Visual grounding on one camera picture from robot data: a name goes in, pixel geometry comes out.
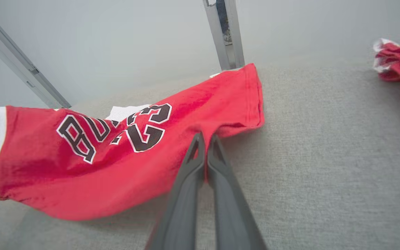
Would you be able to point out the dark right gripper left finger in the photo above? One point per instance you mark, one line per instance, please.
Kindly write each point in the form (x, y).
(182, 208)

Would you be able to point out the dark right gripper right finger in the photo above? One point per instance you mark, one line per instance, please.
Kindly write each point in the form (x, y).
(231, 215)

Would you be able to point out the red basketball jersey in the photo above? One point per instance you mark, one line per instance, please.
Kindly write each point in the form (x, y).
(82, 173)

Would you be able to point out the grey fabric sofa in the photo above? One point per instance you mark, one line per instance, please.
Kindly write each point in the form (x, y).
(325, 156)

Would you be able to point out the grey partition post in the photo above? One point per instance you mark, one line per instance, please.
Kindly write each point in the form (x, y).
(226, 34)

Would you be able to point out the grey wall rail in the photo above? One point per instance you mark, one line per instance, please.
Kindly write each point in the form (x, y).
(19, 62)

